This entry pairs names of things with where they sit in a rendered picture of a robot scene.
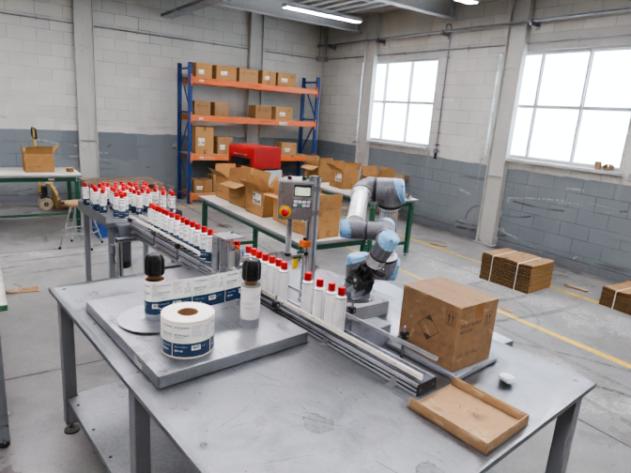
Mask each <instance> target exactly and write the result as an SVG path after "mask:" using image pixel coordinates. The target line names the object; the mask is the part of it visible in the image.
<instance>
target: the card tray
mask: <svg viewBox="0 0 631 473"><path fill-rule="evenodd" d="M408 407H409V408H410V409H412V410H413V411H415V412H417V413H418V414H420V415H422V416H423V417H425V418H427V419H428V420H430V421H432V422H434V423H435V424H437V425H438V426H439V427H441V428H442V429H444V430H446V431H447V432H449V433H451V434H452V435H454V436H456V437H458V438H459V439H461V440H463V441H464V442H466V443H468V444H469V445H471V446H472V447H474V448H475V449H476V450H479V451H480V452H482V453H483V454H485V455H487V454H488V453H489V452H491V451H492V450H493V449H495V448H496V447H497V446H498V445H500V444H501V443H502V442H504V441H505V440H507V439H508V438H509V437H511V436H512V435H514V434H515V433H517V432H518V431H519V430H521V429H522V428H523V427H525V426H526V425H527V424H528V420H529V415H530V414H528V413H526V412H524V411H522V410H520V409H518V408H516V407H514V406H512V405H510V404H507V403H505V402H504V401H503V400H501V399H499V398H497V397H495V396H493V395H491V394H489V393H487V392H485V391H483V390H481V389H478V388H476V387H474V386H473V385H471V384H469V383H467V382H465V381H463V380H461V379H459V378H457V377H456V376H454V375H453V378H452V384H451V385H449V386H447V387H445V388H443V389H440V390H438V391H437V392H435V393H433V394H431V395H429V396H427V397H425V398H423V399H421V400H420V401H416V400H414V399H413V398H411V397H409V400H408Z"/></svg>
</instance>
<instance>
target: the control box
mask: <svg viewBox="0 0 631 473"><path fill-rule="evenodd" d="M295 185H308V186H312V191H311V197H299V196H294V186H295ZM313 193H314V182H312V181H309V179H307V181H301V178H292V180H287V178H285V177H279V188H278V205H277V219H281V220H301V221H310V220H311V219H312V206H313ZM293 199H298V200H311V208H304V207H292V206H293ZM284 208H287V209H288V210H289V215H288V216H286V217H284V216H283V215H282V210H283V209H284Z"/></svg>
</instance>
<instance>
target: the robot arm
mask: <svg viewBox="0 0 631 473"><path fill-rule="evenodd" d="M350 199H351V202H350V206H349V211H348V214H347V218H346V219H345V220H341V221H340V227H339V235H340V237H343V238H348V239H351V238H354V239H365V240H375V241H376V242H375V244H374V246H373V247H372V249H371V251H370V252H353V253H350V254H349V255H348V256H347V257H346V279H345V284H344V286H345V287H346V296H347V300H352V301H365V300H367V299H369V298H370V292H371V290H372V288H373V285H374V283H375V280H383V281H394V280H395V279H396V278H397V274H398V270H399V265H400V259H399V258H397V254H396V253H395V252H394V251H395V249H396V247H397V245H398V243H399V237H398V235H397V234H396V228H397V217H398V210H399V209H400V208H401V207H402V205H403V204H404V203H405V202H406V195H405V181H404V180H403V179H401V178H395V177H394V178H390V177H374V176H370V177H367V178H364V179H362V180H360V181H359V182H357V183H356V184H355V185H354V187H353V188H352V190H351V193H350ZM369 202H377V207H378V208H380V211H379V221H366V220H365V217H366V211H367V206H368V203H369Z"/></svg>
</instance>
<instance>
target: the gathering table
mask: <svg viewBox="0 0 631 473"><path fill-rule="evenodd" d="M89 204H90V200H89ZM78 210H80V211H82V212H83V221H84V241H85V281H86V282H90V281H92V277H91V254H90V233H89V217H90V218H92V219H93V220H95V221H97V222H98V223H100V224H102V225H103V226H105V227H106V228H107V236H108V264H109V278H114V277H115V262H114V255H113V254H112V253H111V252H110V244H115V230H114V227H115V224H116V223H122V222H126V221H127V219H128V218H126V220H123V221H122V220H120V219H115V218H114V212H112V211H110V207H109V206H108V210H107V214H104V215H102V214H100V213H99V212H97V211H96V210H94V209H92V208H91V204H90V206H86V205H84V203H83V200H78ZM182 212H183V211H181V210H179V209H177V208H176V214H179V215H180V217H182ZM129 215H132V216H133V217H135V218H137V219H139V220H140V221H143V222H145V223H147V221H146V220H144V219H142V218H140V217H139V216H136V214H131V212H129ZM147 254H148V245H147V244H145V243H144V242H143V270H144V273H145V257H146V255H147Z"/></svg>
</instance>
